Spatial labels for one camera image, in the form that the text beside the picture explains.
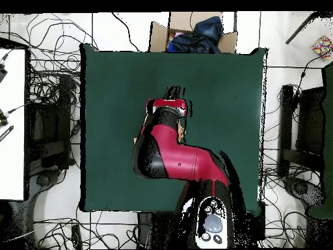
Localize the colourful patterned item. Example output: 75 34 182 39
312 35 333 61

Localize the black flat strip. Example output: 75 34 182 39
0 125 14 143

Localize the dark green table cloth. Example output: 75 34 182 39
79 43 269 217

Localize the brown cardboard box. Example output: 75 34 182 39
148 11 238 55

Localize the dark blue clothing pile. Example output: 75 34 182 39
167 16 224 55

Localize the black equipment stand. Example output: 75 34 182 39
25 74 78 189
277 84 328 207

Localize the dark slanted rod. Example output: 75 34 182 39
285 11 320 45

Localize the green covered side table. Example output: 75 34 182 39
306 62 333 219

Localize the black power strip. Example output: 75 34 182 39
71 224 83 250

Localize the white table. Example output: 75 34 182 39
0 48 27 201

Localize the single black cable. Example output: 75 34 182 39
111 11 140 52

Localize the black cable tangle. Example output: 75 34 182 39
0 13 99 105
33 205 139 250
261 145 313 249

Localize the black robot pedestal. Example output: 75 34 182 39
137 211 266 250

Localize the black device with cable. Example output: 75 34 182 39
0 50 13 83
0 102 29 128

